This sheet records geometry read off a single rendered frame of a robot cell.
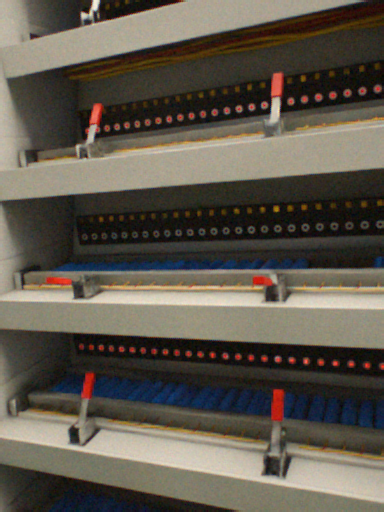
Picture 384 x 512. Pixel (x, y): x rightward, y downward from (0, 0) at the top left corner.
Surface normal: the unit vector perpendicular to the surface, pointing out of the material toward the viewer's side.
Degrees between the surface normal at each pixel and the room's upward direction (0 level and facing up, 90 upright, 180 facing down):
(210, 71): 90
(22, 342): 90
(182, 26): 108
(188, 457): 18
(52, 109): 90
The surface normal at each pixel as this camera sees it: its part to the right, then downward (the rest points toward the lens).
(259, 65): -0.39, -0.07
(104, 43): -0.37, 0.23
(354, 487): -0.11, -0.97
